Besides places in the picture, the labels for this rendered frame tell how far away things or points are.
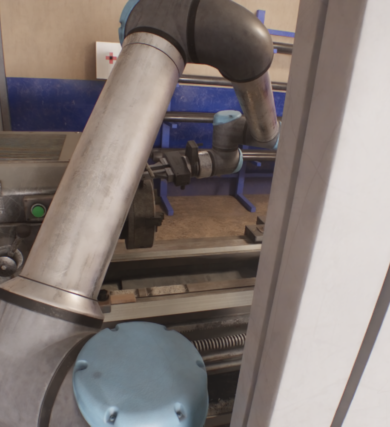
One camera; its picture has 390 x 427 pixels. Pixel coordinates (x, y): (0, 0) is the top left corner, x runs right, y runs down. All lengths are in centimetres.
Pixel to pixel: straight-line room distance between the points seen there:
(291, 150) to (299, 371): 10
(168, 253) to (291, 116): 140
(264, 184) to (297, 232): 479
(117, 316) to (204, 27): 90
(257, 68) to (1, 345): 60
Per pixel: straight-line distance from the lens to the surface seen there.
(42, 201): 97
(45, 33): 421
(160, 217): 118
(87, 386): 40
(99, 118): 57
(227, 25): 66
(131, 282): 156
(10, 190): 100
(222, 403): 153
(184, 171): 117
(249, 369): 24
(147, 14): 69
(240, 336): 133
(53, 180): 99
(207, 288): 136
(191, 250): 157
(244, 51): 68
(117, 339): 45
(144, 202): 118
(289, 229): 16
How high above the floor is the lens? 161
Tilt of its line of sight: 24 degrees down
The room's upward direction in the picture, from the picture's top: 5 degrees clockwise
